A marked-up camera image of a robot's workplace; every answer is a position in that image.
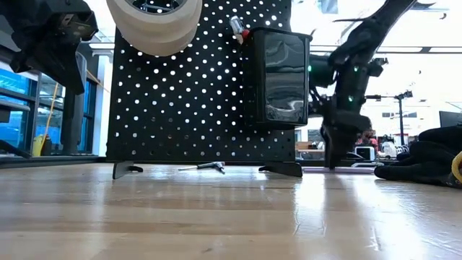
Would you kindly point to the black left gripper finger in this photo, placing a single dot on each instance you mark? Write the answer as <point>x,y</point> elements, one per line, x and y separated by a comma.
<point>70,68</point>

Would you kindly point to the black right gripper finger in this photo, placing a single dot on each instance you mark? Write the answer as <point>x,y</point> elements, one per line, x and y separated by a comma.
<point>332,153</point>
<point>345,146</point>

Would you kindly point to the black and grey work glove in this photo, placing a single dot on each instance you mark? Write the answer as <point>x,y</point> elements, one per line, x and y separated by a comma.
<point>422,159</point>

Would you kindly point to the black metal pegboard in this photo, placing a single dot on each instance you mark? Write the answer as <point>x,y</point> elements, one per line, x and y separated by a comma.
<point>180,108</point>

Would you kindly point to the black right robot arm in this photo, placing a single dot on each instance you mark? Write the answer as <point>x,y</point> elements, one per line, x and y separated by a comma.
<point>364,36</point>

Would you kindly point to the white box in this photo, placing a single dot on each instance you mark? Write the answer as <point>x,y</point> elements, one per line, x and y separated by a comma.
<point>365,153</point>

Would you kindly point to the person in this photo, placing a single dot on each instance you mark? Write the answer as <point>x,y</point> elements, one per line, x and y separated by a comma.
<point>368,139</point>

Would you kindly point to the long ceiling light bar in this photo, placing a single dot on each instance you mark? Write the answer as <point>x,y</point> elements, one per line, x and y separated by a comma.
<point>103,46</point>
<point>415,49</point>

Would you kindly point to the white filament spools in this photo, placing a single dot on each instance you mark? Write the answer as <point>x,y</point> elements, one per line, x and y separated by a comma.
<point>389,148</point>

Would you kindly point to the black vertical column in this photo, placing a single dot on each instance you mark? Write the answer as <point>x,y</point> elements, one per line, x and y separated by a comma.
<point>74,119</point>

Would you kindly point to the black pegboard bin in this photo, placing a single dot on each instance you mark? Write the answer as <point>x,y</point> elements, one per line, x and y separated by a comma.
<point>285,79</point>

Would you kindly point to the yellow container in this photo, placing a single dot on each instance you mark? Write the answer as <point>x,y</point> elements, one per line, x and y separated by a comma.
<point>38,146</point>

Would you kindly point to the black computer monitor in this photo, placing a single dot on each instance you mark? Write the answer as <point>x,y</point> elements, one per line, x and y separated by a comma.
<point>451,119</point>

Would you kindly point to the dark slim screwdriver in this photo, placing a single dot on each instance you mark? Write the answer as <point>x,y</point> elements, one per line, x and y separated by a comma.
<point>207,165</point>

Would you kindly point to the black ceiling fixture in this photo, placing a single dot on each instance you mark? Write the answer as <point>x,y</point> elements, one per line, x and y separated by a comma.
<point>429,5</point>

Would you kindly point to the window with black frame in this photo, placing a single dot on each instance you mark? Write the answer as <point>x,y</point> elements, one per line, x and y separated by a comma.
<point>18,108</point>

